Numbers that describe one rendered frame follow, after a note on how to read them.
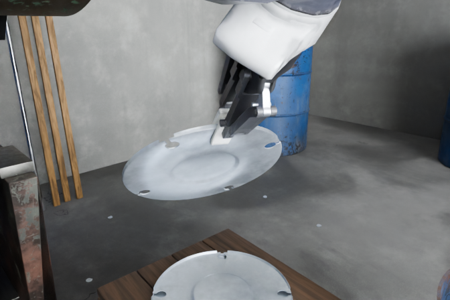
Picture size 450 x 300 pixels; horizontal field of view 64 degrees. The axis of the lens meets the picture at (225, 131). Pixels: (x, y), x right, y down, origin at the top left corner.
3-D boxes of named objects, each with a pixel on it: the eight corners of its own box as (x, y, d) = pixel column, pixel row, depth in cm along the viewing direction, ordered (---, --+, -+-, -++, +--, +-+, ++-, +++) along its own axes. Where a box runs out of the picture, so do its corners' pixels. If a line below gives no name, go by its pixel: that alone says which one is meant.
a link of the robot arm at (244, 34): (322, -43, 37) (298, 0, 41) (204, -58, 33) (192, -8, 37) (371, 49, 31) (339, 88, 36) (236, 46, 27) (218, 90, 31)
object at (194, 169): (294, 167, 75) (293, 163, 76) (258, 104, 50) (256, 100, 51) (172, 210, 81) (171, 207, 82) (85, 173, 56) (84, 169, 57)
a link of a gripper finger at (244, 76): (272, 65, 43) (276, 74, 42) (244, 120, 52) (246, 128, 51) (242, 65, 42) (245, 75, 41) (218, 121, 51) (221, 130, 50)
